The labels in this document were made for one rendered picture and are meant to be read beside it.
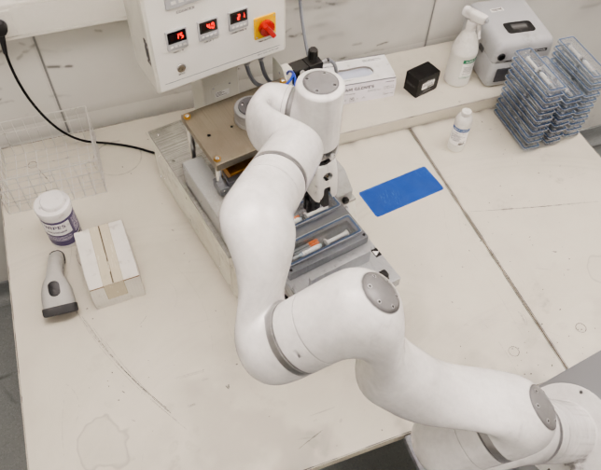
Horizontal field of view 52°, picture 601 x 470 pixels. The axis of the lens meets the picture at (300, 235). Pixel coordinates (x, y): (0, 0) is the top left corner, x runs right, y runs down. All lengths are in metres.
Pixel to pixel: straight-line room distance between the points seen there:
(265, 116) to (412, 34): 1.25
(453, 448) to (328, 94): 0.59
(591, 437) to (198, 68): 1.11
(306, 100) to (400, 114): 0.92
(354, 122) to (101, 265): 0.85
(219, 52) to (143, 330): 0.67
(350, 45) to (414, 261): 0.79
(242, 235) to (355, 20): 1.38
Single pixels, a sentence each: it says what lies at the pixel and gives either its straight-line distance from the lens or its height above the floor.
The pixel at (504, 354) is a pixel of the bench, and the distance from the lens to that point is 1.57.
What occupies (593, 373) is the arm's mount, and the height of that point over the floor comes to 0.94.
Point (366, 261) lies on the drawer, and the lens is 1.35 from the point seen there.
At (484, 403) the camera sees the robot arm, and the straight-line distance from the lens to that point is 0.96.
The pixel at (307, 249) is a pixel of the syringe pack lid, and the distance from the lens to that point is 1.32.
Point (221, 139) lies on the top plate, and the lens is 1.39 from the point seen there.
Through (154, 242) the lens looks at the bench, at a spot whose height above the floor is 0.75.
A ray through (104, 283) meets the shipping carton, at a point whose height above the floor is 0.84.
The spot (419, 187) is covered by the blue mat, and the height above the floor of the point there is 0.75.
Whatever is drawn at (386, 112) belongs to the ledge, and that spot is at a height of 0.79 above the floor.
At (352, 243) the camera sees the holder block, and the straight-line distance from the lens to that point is 1.35.
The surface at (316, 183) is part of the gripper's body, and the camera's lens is 1.17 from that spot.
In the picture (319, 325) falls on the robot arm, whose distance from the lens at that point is 0.73.
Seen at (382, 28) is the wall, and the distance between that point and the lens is 2.11.
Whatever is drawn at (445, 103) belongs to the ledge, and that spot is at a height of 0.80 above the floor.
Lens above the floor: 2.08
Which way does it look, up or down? 54 degrees down
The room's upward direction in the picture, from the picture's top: 3 degrees clockwise
